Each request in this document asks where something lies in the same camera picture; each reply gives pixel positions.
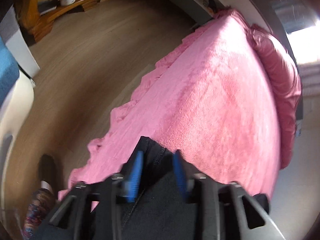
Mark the wooden shelf unit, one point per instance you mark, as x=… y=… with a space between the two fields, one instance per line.
x=36 y=17

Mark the blue cushioned chair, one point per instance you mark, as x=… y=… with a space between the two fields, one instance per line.
x=18 y=68

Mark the patterned trouser leg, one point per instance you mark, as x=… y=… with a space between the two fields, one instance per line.
x=40 y=206

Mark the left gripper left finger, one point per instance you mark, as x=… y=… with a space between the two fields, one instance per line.
x=132 y=180

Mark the pink bed blanket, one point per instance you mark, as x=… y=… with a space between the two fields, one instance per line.
x=211 y=99

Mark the dark headboard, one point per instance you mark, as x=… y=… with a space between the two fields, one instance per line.
x=269 y=15

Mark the beige window curtain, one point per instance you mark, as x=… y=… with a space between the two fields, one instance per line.
x=310 y=77

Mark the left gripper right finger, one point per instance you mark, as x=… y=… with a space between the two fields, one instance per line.
x=184 y=182

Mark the black pants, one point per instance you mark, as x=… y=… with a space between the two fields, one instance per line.
x=218 y=211

